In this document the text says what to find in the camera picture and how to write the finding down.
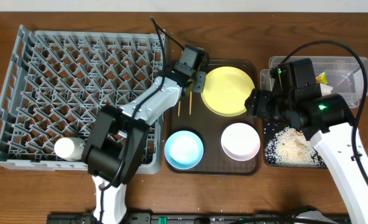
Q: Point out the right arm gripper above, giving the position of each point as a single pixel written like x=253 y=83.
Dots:
x=259 y=99

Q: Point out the wooden chopstick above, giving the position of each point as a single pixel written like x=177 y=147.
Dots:
x=190 y=103
x=179 y=108

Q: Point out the pink rice bowl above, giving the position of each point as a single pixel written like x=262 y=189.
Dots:
x=240 y=142

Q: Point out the white paper napkin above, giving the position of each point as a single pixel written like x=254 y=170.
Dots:
x=325 y=89

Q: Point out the yellow green wrapper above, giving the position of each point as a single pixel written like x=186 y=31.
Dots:
x=322 y=78

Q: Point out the light blue cup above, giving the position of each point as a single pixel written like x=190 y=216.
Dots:
x=70 y=149

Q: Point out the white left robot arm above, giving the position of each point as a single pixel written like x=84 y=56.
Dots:
x=114 y=148

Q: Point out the black waste tray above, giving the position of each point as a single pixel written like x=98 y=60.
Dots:
x=292 y=146

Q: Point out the clear plastic waste bin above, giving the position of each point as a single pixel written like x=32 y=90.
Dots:
x=343 y=74

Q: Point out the yellow round plate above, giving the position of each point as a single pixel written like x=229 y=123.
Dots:
x=226 y=89

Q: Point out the light blue bowl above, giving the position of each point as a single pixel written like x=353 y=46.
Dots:
x=183 y=150

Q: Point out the grey plastic dish rack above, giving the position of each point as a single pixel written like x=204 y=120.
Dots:
x=57 y=82

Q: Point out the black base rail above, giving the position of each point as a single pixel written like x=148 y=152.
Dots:
x=307 y=212

